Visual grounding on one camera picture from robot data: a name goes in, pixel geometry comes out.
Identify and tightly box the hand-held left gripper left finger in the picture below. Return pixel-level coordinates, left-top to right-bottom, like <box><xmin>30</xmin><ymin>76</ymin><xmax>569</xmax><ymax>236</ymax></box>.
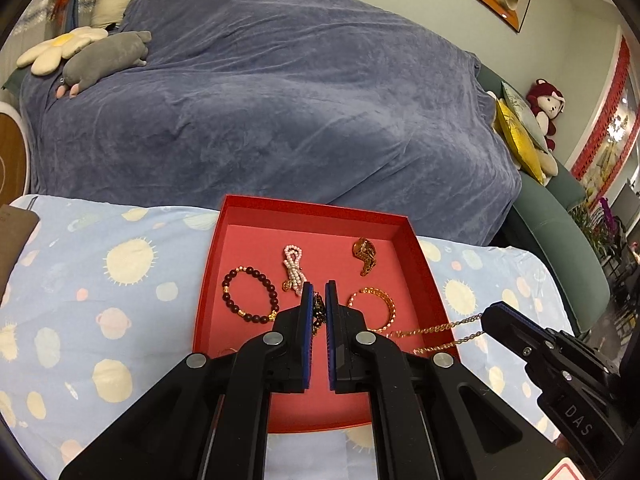
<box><xmin>59</xmin><ymin>281</ymin><xmax>315</xmax><ymax>480</ymax></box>

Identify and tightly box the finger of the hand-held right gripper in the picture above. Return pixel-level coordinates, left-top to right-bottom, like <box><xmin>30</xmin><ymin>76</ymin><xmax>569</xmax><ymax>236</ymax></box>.
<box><xmin>502</xmin><ymin>303</ymin><xmax>577</xmax><ymax>344</ymax></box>
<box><xmin>482</xmin><ymin>301</ymin><xmax>556</xmax><ymax>362</ymax></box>

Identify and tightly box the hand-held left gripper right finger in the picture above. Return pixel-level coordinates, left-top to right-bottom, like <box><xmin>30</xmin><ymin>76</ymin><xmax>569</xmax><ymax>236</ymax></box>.
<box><xmin>325</xmin><ymin>280</ymin><xmax>576</xmax><ymax>480</ymax></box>

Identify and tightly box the gold chain necklace clover pendant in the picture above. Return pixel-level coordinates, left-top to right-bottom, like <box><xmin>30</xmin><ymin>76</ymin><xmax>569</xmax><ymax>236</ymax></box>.
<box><xmin>312</xmin><ymin>292</ymin><xmax>486</xmax><ymax>356</ymax></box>

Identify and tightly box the pearl bracelet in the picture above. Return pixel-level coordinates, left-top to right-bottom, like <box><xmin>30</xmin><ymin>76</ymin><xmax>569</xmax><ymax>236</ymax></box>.
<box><xmin>281</xmin><ymin>245</ymin><xmax>307</xmax><ymax>295</ymax></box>

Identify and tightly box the woven gold bangle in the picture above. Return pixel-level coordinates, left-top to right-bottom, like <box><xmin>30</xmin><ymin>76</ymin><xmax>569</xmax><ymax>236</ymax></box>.
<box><xmin>347</xmin><ymin>287</ymin><xmax>397</xmax><ymax>332</ymax></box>

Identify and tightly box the dark bead bracelet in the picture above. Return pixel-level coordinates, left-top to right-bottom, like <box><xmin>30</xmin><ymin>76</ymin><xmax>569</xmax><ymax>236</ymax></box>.
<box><xmin>222</xmin><ymin>266</ymin><xmax>280</xmax><ymax>323</ymax></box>

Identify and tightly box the gold wristwatch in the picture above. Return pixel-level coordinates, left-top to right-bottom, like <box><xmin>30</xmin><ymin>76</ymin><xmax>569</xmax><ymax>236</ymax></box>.
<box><xmin>352</xmin><ymin>237</ymin><xmax>379</xmax><ymax>277</ymax></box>

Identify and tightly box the red cardboard box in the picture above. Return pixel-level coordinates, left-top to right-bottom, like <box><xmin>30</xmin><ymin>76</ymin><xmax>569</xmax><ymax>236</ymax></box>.
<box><xmin>192</xmin><ymin>194</ymin><xmax>457</xmax><ymax>433</ymax></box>

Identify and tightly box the white card with red border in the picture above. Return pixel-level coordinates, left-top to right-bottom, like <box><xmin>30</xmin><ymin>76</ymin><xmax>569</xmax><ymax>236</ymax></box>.
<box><xmin>540</xmin><ymin>456</ymin><xmax>593</xmax><ymax>480</ymax></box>

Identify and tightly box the green sofa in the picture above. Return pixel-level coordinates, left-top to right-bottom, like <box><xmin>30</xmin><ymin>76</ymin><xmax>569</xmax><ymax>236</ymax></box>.
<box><xmin>475</xmin><ymin>62</ymin><xmax>613</xmax><ymax>336</ymax></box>

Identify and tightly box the potted orchid plant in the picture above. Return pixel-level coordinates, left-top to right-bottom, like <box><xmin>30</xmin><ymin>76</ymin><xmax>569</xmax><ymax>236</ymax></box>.
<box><xmin>570</xmin><ymin>195</ymin><xmax>626</xmax><ymax>271</ymax></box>

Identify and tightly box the cream star plush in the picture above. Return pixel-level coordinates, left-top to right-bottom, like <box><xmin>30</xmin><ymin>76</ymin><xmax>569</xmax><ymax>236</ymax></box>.
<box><xmin>537</xmin><ymin>151</ymin><xmax>560</xmax><ymax>187</ymax></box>

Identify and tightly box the yellow cushion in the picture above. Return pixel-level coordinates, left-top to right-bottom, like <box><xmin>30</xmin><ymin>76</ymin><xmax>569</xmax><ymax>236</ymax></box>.
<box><xmin>492</xmin><ymin>99</ymin><xmax>548</xmax><ymax>184</ymax></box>

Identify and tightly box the grey-green cushion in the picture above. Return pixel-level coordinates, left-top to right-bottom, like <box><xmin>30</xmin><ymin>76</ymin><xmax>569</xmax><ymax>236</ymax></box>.
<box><xmin>501</xmin><ymin>80</ymin><xmax>550</xmax><ymax>153</ymax></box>

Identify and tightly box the red monkey plush toy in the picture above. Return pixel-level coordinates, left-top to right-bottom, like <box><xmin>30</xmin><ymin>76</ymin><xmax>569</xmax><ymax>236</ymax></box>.
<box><xmin>525</xmin><ymin>78</ymin><xmax>567</xmax><ymax>152</ymax></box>

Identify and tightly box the blue-grey blanket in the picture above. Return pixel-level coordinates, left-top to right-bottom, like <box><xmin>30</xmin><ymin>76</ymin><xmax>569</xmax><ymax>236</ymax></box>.
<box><xmin>19</xmin><ymin>0</ymin><xmax>523</xmax><ymax>248</ymax></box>

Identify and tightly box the brown notebook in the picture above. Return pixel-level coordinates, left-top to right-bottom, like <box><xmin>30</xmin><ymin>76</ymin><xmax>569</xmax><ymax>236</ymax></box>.
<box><xmin>0</xmin><ymin>204</ymin><xmax>41</xmax><ymax>301</ymax></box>

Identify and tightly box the grey plush toy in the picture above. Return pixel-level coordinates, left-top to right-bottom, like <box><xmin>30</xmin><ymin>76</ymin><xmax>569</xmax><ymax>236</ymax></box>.
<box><xmin>56</xmin><ymin>30</ymin><xmax>152</xmax><ymax>98</ymax></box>

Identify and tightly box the round white wooden-top table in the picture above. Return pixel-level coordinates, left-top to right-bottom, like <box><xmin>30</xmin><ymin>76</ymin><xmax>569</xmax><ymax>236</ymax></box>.
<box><xmin>0</xmin><ymin>101</ymin><xmax>36</xmax><ymax>206</ymax></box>

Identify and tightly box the flower shaped cushion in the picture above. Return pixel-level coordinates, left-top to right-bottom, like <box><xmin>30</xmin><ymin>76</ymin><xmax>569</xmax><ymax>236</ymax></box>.
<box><xmin>16</xmin><ymin>26</ymin><xmax>109</xmax><ymax>76</ymax></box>

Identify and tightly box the white sheer curtain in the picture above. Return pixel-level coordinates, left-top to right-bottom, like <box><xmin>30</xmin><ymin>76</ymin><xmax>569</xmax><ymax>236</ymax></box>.
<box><xmin>10</xmin><ymin>0</ymin><xmax>66</xmax><ymax>41</ymax></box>

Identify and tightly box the red wall decoration strip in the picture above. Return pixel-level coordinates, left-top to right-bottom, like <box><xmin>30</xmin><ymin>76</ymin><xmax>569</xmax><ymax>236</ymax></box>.
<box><xmin>572</xmin><ymin>37</ymin><xmax>631</xmax><ymax>181</ymax></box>

